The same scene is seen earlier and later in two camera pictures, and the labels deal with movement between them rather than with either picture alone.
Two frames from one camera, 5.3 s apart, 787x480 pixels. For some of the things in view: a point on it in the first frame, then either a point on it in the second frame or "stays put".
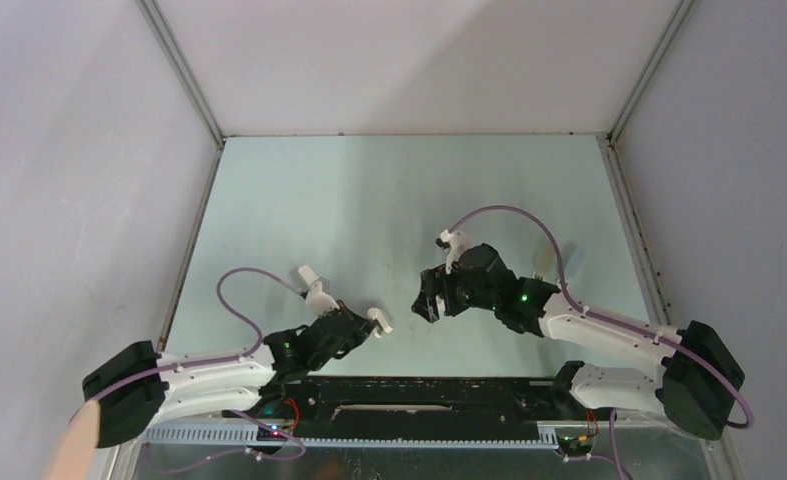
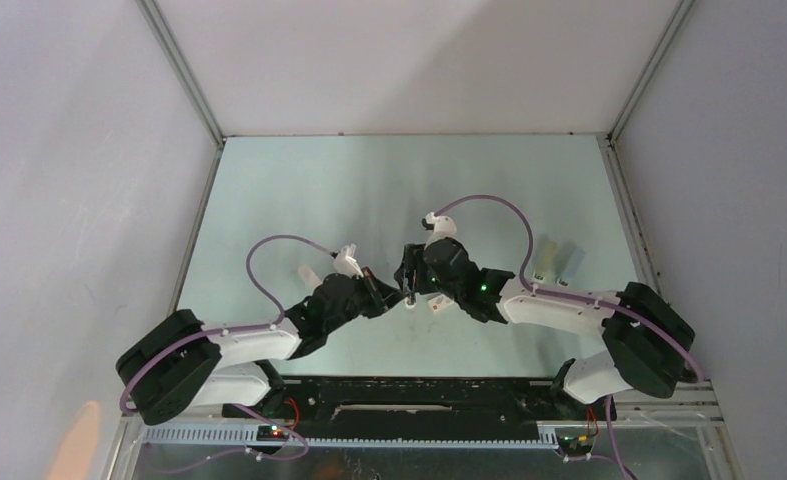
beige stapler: x=545 y=266 stays put
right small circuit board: x=576 y=445 stays put
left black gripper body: x=356 y=335 -> x=361 y=302
